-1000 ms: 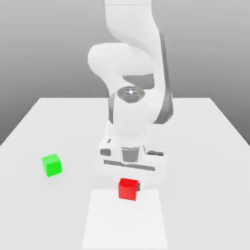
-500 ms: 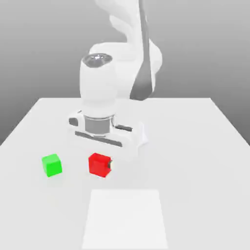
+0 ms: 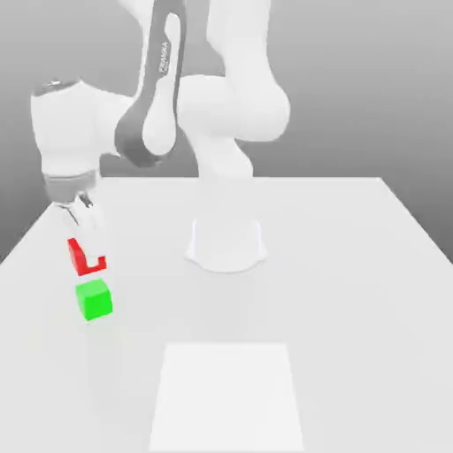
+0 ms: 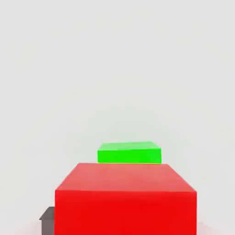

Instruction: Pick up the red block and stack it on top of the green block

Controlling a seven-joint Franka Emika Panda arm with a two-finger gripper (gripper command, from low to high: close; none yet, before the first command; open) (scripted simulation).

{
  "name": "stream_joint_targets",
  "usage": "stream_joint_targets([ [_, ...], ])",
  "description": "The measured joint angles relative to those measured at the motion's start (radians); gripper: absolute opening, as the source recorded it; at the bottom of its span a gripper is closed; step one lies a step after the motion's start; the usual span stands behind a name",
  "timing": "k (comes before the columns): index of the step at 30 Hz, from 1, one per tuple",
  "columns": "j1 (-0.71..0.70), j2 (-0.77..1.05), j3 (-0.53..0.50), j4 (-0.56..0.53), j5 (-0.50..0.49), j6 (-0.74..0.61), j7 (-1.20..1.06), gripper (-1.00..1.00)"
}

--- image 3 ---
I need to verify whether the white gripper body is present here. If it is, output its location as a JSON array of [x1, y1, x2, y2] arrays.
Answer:
[[62, 202, 107, 259]]

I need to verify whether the small red cube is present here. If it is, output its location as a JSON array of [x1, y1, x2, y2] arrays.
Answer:
[[66, 237, 108, 278]]

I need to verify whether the small green cube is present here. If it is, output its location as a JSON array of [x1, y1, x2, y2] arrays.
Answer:
[[74, 278, 114, 322]]

